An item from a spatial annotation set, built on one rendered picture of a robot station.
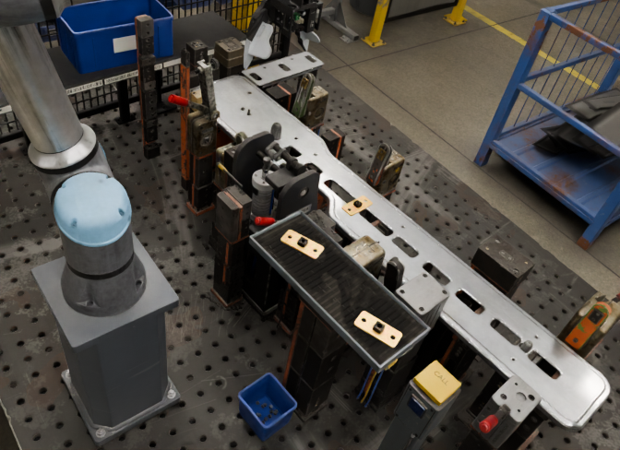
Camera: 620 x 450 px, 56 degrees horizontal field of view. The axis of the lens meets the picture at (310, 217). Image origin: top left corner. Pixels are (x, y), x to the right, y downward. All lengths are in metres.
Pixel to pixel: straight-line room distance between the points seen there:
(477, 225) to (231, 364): 0.99
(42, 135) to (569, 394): 1.12
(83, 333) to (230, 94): 0.97
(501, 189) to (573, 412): 2.25
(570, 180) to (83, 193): 2.84
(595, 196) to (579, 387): 2.15
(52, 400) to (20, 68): 0.83
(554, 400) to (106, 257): 0.92
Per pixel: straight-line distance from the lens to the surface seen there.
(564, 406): 1.35
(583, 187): 3.47
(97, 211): 1.00
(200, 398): 1.49
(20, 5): 0.78
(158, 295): 1.16
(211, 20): 2.19
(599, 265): 3.32
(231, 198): 1.38
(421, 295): 1.23
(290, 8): 1.05
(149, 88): 1.91
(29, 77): 0.99
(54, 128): 1.04
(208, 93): 1.61
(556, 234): 3.35
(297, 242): 1.17
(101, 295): 1.11
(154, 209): 1.88
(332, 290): 1.12
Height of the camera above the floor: 2.02
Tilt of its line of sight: 44 degrees down
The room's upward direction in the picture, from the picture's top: 12 degrees clockwise
